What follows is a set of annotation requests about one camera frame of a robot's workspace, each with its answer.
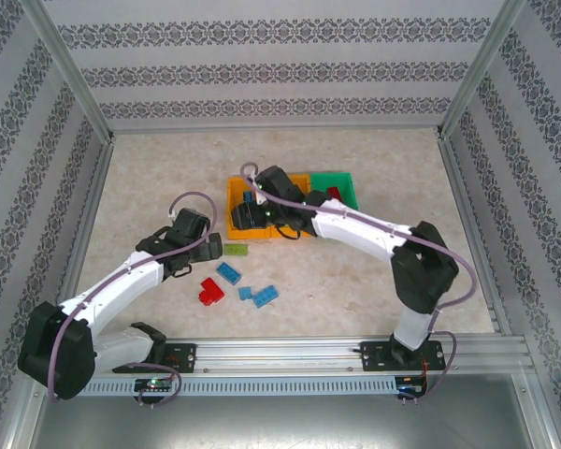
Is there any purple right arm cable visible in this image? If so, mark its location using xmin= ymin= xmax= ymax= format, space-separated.
xmin=239 ymin=162 xmax=479 ymax=402

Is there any red stepped lego block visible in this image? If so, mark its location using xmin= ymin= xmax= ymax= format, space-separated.
xmin=196 ymin=277 xmax=226 ymax=307

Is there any aluminium frame post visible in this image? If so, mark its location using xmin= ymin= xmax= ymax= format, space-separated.
xmin=19 ymin=0 xmax=116 ymax=144
xmin=437 ymin=0 xmax=529 ymax=139

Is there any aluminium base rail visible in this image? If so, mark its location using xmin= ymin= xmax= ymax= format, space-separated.
xmin=26 ymin=335 xmax=536 ymax=379

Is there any aluminium rear frame rail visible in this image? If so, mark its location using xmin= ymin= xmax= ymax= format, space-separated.
xmin=107 ymin=122 xmax=445 ymax=136

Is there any green plastic bin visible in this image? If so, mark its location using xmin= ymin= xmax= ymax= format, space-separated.
xmin=309 ymin=171 xmax=361 ymax=212

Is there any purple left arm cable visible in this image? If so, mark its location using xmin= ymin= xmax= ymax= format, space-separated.
xmin=48 ymin=192 xmax=219 ymax=409

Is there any slotted grey cable duct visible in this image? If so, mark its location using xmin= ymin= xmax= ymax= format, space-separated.
xmin=43 ymin=376 xmax=400 ymax=398

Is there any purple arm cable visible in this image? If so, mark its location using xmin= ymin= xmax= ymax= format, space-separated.
xmin=48 ymin=192 xmax=219 ymax=409
xmin=239 ymin=162 xmax=479 ymax=402

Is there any aluminium side frame rail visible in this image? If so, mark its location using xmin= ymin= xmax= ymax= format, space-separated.
xmin=46 ymin=138 xmax=116 ymax=340
xmin=437 ymin=135 xmax=513 ymax=337

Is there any grey sheet metal panel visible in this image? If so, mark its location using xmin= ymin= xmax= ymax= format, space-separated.
xmin=8 ymin=373 xmax=560 ymax=449

